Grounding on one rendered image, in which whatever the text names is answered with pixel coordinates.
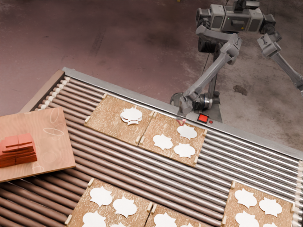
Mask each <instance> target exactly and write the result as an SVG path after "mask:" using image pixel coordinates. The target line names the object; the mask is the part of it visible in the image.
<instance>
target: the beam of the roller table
mask: <svg viewBox="0 0 303 227"><path fill-rule="evenodd" d="M62 71H65V76H67V77H71V78H72V79H75V80H78V81H80V82H83V83H86V84H88V85H91V86H94V87H97V88H100V89H103V90H105V91H108V92H111V93H114V94H116V95H119V96H122V97H124V98H127V99H130V100H133V101H136V102H139V103H141V104H144V105H147V106H150V107H152V108H155V109H158V110H160V111H163V112H166V113H169V114H172V115H174V116H177V113H178V110H179V107H176V106H173V105H170V104H168V103H165V102H162V101H159V100H156V99H153V98H151V97H148V96H145V95H142V94H139V93H137V92H134V91H131V90H128V89H126V88H123V87H120V86H117V85H115V84H112V83H109V82H106V81H103V80H101V79H98V78H95V77H92V76H89V75H86V74H84V73H81V72H78V71H75V70H72V69H70V68H67V67H63V69H62ZM198 116H199V114H196V113H193V112H190V113H189V114H187V116H186V118H184V117H183V116H180V118H183V119H186V120H188V121H191V122H193V123H196V124H199V125H202V126H205V127H207V128H210V129H213V130H216V131H218V132H222V133H224V134H227V135H229V136H232V137H235V138H238V139H241V140H243V141H246V142H249V143H252V144H254V145H257V146H260V147H263V148H265V149H268V150H271V151H274V152H276V153H279V154H282V155H285V156H288V157H290V158H293V159H296V160H300V161H303V152H302V151H299V150H296V149H293V148H291V147H288V146H285V145H282V144H280V143H277V142H274V141H271V140H269V139H266V138H263V137H260V136H257V135H254V134H252V133H249V132H246V131H243V130H240V129H237V128H235V127H232V126H229V125H226V124H224V123H221V122H218V121H215V120H213V119H210V118H209V119H208V121H207V124H204V123H202V122H199V121H197V119H198ZM209 121H212V122H213V123H212V124H210V123H209Z"/></svg>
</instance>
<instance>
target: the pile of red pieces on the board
mask: <svg viewBox="0 0 303 227"><path fill-rule="evenodd" d="M34 161H37V153H36V147H35V142H34V140H33V138H32V136H31V133H26V134H21V135H18V136H17V135H15V136H8V137H5V140H1V142H0V168H3V167H8V166H13V165H17V164H23V163H29V162H34Z"/></svg>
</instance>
